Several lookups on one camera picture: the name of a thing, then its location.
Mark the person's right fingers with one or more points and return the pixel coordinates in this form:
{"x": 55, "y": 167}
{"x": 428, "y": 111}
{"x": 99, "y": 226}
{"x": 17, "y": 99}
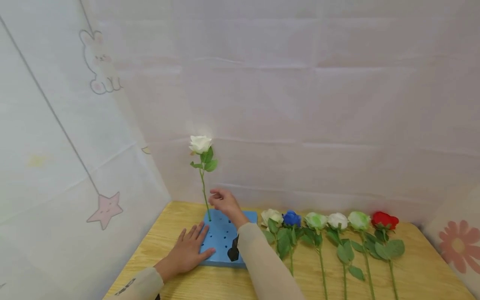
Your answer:
{"x": 217, "y": 198}

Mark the person's left hand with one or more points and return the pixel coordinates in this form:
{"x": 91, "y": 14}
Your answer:
{"x": 187, "y": 254}

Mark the person's left ring finger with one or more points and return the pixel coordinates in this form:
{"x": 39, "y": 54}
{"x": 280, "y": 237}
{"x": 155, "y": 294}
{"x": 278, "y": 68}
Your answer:
{"x": 190, "y": 233}

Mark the red artificial rose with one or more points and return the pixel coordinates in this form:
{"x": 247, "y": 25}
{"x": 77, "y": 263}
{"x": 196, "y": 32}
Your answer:
{"x": 384, "y": 220}

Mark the person's left little finger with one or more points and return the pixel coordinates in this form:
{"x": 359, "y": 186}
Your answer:
{"x": 181, "y": 236}

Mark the person's left index finger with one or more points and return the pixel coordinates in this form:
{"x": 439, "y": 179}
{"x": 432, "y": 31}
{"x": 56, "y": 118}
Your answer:
{"x": 204, "y": 235}

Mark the person's left forearm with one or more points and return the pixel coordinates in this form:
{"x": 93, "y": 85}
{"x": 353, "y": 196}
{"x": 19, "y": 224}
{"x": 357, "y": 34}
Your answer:
{"x": 140, "y": 285}

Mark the blue foam block with holes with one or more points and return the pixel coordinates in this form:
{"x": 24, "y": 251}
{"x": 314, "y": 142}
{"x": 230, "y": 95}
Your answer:
{"x": 225, "y": 235}

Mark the white artificial rose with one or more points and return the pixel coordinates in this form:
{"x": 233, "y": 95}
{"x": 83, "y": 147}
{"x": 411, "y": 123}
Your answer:
{"x": 200, "y": 144}
{"x": 338, "y": 221}

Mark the person's left middle finger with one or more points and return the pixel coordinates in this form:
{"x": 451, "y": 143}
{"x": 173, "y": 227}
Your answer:
{"x": 198, "y": 231}

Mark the pale green artificial rose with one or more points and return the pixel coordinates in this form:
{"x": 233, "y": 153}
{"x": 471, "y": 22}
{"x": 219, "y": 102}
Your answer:
{"x": 315, "y": 221}
{"x": 359, "y": 221}

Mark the cream artificial rose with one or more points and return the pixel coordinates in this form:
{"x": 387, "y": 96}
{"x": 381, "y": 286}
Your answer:
{"x": 272, "y": 216}

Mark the blue artificial rose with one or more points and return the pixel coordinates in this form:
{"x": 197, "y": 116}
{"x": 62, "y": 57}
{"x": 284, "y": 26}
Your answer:
{"x": 291, "y": 218}

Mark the person's left thumb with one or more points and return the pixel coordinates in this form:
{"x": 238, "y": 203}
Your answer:
{"x": 208, "y": 253}

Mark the person's right hand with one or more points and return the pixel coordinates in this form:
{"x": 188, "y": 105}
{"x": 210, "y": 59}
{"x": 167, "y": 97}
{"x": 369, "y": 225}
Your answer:
{"x": 228, "y": 205}

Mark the person's right forearm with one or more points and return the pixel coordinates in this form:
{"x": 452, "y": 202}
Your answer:
{"x": 268, "y": 266}

